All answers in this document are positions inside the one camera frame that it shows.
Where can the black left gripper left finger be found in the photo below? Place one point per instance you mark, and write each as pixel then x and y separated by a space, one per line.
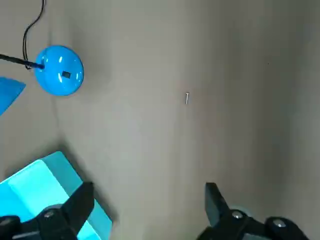
pixel 75 207

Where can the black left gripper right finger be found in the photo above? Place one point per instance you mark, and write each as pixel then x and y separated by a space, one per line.
pixel 217 205

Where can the cyan plastic bin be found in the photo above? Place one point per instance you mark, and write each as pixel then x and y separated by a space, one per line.
pixel 37 180

